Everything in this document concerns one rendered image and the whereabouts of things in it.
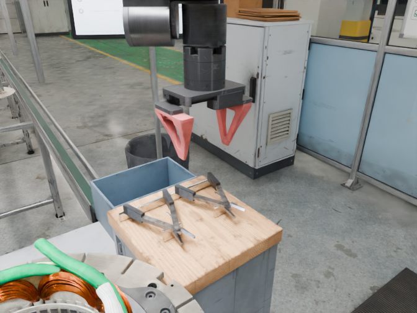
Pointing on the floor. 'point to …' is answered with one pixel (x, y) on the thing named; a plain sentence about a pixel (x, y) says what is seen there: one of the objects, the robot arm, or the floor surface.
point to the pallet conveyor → (71, 176)
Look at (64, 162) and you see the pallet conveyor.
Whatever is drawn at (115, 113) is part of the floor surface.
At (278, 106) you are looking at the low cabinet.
